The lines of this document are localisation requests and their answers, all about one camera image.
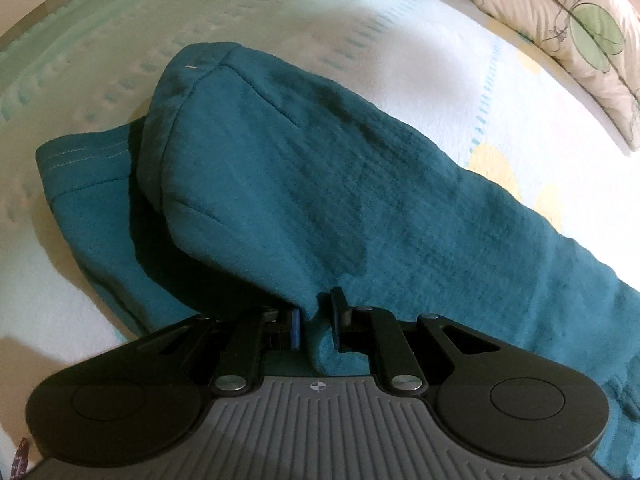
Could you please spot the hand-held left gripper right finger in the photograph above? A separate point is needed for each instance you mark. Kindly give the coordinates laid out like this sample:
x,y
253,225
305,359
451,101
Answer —
x,y
342,321

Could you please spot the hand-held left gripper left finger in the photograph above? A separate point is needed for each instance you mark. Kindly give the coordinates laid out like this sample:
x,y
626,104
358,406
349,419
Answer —
x,y
296,331

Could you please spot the teal pants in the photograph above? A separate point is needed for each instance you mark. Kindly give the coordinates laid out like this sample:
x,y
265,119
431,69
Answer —
x,y
320,195

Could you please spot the white and teal blanket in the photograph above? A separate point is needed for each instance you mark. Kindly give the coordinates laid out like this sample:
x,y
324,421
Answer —
x,y
400,35

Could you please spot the floral leaf print pillow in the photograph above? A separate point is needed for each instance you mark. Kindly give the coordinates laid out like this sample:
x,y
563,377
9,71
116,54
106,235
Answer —
x,y
565,15

